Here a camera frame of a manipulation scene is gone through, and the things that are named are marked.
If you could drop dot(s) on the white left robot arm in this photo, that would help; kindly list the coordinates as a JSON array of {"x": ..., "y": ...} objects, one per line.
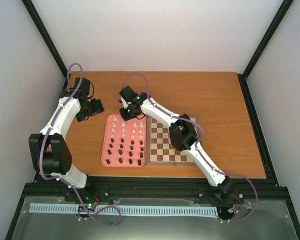
[{"x": 48, "y": 148}]

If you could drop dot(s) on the right controller circuit board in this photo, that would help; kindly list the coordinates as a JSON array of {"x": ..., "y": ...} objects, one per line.
[{"x": 236, "y": 206}]

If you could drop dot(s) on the controller circuit board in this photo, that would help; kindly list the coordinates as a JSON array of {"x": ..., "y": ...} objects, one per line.
[
  {"x": 92, "y": 201},
  {"x": 236, "y": 206}
]

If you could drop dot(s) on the light blue cable duct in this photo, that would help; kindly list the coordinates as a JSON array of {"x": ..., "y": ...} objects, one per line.
[{"x": 128, "y": 210}]

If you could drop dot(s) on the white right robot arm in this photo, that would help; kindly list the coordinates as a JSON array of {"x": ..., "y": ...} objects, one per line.
[{"x": 183, "y": 136}]

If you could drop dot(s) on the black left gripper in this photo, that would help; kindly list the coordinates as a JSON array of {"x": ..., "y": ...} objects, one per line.
[{"x": 80, "y": 116}]

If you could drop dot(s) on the black aluminium frame rail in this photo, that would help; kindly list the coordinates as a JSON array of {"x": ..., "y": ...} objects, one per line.
[{"x": 141, "y": 187}]

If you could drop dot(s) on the pink plastic tray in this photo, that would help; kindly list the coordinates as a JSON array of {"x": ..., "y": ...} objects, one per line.
[{"x": 135, "y": 152}]

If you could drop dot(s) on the left controller circuit board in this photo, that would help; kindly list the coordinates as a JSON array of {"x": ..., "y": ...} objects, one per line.
[{"x": 92, "y": 201}]

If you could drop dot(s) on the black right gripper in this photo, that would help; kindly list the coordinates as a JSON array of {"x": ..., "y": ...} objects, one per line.
[{"x": 124, "y": 117}]

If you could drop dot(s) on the wooden chessboard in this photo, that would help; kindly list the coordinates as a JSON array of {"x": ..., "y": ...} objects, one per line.
[{"x": 159, "y": 150}]

